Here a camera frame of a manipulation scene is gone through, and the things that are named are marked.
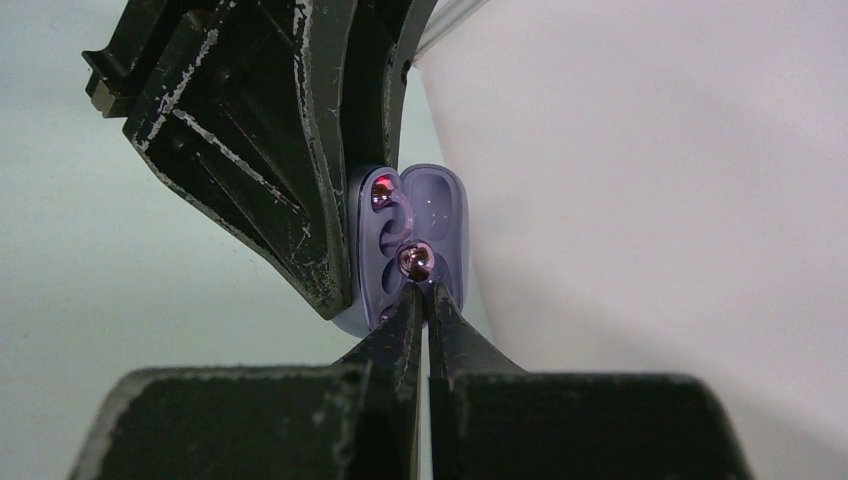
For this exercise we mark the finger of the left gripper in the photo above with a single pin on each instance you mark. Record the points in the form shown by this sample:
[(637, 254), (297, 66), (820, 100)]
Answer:
[(382, 42), (235, 106)]

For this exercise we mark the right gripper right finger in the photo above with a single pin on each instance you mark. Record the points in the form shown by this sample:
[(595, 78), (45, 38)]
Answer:
[(491, 419)]

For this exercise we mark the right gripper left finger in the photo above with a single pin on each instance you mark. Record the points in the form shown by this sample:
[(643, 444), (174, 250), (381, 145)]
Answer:
[(356, 418)]

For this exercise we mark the purple earbud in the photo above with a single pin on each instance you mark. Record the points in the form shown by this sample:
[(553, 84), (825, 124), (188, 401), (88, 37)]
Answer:
[(415, 259)]

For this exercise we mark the purple earbud charging case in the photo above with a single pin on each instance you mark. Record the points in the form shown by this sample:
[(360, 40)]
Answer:
[(440, 204)]

